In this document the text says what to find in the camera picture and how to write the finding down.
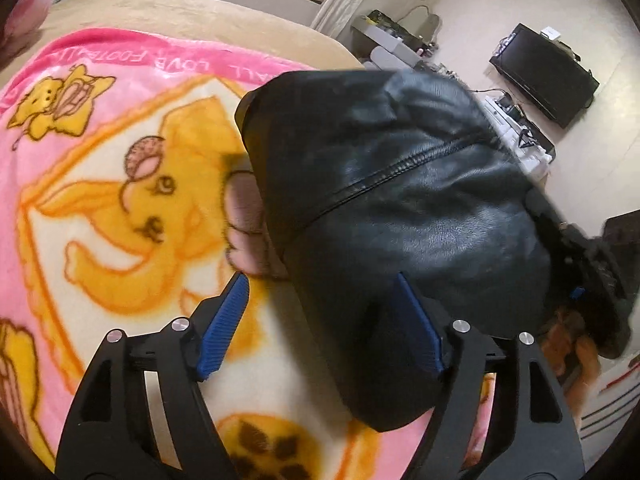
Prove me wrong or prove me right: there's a grey cabinet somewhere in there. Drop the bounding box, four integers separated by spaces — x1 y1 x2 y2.
350 10 441 68

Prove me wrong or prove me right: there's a brown furry cloth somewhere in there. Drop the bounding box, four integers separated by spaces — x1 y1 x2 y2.
542 307 603 406

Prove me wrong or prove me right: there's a black leather jacket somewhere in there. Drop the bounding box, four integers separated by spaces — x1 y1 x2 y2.
234 69 556 433

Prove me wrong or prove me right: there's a white dresser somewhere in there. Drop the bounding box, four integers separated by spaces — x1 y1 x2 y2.
470 92 556 176

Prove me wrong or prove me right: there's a black television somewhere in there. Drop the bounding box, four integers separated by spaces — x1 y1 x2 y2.
489 22 601 130

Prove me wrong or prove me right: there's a dark brown object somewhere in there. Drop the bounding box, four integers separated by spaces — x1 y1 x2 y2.
602 212 640 256

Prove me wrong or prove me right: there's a pink printed blanket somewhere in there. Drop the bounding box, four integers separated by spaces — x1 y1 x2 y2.
0 27 496 480

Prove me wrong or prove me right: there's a white striped panel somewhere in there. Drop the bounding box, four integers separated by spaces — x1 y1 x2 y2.
575 355 640 443

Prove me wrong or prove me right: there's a pink quilt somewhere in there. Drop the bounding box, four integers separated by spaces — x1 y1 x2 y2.
0 0 56 61

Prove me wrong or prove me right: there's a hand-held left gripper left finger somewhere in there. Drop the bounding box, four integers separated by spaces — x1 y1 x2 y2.
55 272 250 480

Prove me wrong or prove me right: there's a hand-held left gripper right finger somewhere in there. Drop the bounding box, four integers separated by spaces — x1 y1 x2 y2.
394 272 586 480

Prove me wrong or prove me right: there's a beige bed sheet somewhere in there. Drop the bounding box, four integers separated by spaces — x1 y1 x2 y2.
30 0 366 76

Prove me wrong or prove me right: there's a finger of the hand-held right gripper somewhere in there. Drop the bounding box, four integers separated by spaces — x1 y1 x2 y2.
550 255 601 321

